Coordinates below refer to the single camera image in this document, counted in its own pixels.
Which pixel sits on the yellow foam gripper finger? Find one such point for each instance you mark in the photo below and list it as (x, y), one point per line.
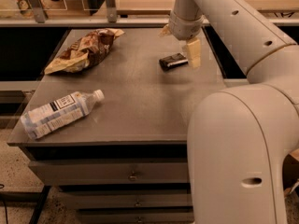
(165, 31)
(192, 50)

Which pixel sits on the clear plastic water bottle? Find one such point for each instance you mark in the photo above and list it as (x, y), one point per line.
(59, 113)

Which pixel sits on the black rxbar chocolate bar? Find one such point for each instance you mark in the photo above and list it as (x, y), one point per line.
(172, 61)

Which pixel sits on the grey drawer cabinet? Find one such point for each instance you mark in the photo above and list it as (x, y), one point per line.
(126, 162)

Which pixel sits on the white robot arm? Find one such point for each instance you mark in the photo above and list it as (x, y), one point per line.
(238, 138)

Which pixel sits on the colourful package behind acrylic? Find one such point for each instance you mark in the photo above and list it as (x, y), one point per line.
(25, 8)

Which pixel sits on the open cardboard box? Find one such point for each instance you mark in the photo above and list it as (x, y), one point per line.
(290, 172)

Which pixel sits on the brown crumpled chip bag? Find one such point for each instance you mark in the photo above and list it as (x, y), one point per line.
(85, 53)

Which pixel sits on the grey metal shelf frame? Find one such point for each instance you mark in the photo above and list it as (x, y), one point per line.
(67, 9)

